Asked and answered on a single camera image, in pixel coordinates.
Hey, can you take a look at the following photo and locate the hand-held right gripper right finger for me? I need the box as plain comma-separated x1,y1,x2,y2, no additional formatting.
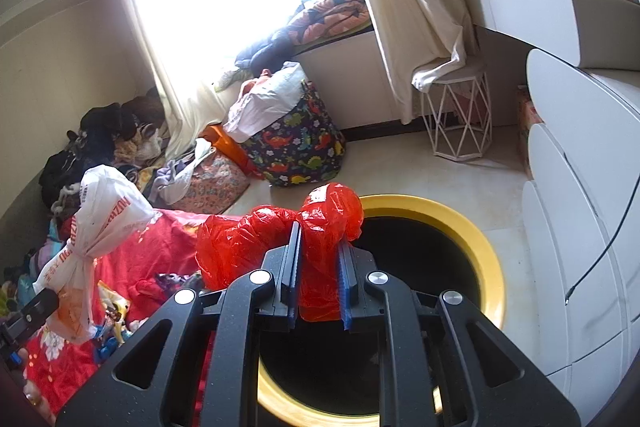
336,242,583,427

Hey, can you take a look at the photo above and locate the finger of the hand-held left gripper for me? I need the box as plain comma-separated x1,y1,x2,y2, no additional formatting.
17,289,60,334

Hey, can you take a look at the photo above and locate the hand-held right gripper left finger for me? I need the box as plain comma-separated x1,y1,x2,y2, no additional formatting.
55,222,303,427

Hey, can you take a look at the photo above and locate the red plastic bag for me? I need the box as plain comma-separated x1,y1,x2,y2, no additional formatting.
195,182,364,324

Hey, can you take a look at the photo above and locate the yellow snack packet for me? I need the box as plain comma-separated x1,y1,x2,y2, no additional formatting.
97,282,132,339

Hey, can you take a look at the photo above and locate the white printed plastic bag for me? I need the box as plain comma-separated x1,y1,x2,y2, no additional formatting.
32,164,156,343

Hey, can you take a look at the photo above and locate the yellow round bin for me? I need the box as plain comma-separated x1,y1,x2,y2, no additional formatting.
255,194,507,427

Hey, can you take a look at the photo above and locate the person's left hand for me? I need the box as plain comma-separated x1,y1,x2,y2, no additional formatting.
21,379,57,424

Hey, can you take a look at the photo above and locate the pile of colourful clothes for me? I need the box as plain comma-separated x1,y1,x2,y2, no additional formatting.
0,217,76,313

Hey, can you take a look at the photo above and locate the blue white wrapper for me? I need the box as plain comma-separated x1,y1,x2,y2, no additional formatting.
92,322,147,364

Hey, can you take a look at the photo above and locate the floral fabric bag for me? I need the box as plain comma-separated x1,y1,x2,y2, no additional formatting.
182,149,251,215

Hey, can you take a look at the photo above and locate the red floral blanket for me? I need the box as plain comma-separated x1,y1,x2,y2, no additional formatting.
20,207,236,418

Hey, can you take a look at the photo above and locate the dinosaur print storage basket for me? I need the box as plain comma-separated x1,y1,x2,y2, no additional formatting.
239,79,347,188

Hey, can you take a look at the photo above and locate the orange bag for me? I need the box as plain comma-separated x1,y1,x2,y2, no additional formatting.
207,124,266,180

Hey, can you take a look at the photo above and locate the lavender white garment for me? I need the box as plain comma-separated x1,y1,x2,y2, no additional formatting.
150,137,216,208

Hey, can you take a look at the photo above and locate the white cloth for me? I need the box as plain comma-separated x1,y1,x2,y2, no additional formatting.
222,62,307,142

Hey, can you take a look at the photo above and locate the pile of dark clothes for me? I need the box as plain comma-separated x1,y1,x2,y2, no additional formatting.
40,87,171,212

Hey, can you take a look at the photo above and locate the white window bench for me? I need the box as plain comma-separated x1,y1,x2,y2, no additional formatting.
292,29,416,130

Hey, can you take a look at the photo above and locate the dark blue garment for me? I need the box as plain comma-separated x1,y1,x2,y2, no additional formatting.
235,29,296,70

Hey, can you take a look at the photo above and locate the white dresser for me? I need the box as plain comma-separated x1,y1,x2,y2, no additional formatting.
520,47,640,378

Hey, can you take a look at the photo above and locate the folded patterned quilt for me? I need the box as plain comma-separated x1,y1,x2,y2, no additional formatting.
287,0,373,48

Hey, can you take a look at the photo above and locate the white desk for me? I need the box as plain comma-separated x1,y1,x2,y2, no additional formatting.
465,0,640,70

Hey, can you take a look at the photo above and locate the white wire stool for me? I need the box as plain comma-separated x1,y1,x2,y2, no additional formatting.
419,66,493,160

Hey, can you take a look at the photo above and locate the black cable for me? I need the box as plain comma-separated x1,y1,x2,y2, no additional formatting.
565,147,640,306

